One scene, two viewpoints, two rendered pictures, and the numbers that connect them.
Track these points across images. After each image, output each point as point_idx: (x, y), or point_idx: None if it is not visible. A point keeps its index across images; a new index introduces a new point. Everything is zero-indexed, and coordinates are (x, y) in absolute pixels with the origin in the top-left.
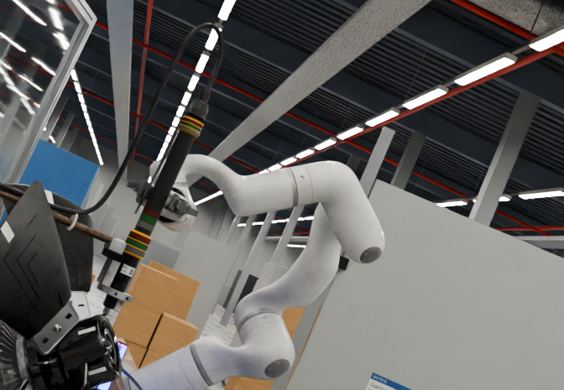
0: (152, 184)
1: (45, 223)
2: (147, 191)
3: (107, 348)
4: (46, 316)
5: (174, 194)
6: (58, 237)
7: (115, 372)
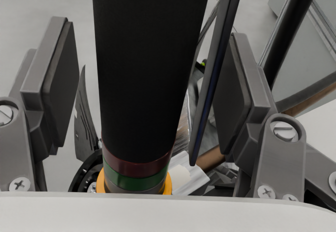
0: (288, 202)
1: (214, 11)
2: (203, 85)
3: (93, 166)
4: None
5: (66, 19)
6: (201, 35)
7: (72, 180)
